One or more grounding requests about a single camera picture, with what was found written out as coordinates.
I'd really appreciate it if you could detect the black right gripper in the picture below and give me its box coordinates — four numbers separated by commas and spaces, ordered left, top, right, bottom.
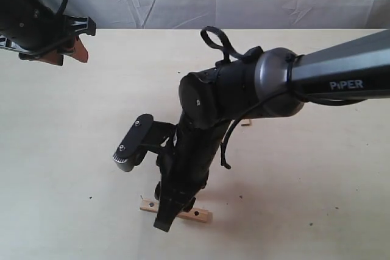
154, 114, 229, 232

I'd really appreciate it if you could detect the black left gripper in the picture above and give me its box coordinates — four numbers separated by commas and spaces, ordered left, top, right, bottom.
1, 0, 96, 66

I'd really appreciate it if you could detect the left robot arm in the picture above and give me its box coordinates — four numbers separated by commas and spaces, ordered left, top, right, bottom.
1, 0, 96, 66

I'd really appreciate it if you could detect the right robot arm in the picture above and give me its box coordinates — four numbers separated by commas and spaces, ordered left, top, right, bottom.
154, 26, 389, 232

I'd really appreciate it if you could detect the wooden stick with holes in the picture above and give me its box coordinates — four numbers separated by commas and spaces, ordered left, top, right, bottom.
140, 199, 212, 223

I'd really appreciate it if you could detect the plain wooden stick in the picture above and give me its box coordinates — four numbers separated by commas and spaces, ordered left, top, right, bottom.
241, 119, 252, 127

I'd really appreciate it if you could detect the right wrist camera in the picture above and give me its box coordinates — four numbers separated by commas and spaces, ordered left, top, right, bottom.
112, 113, 180, 173

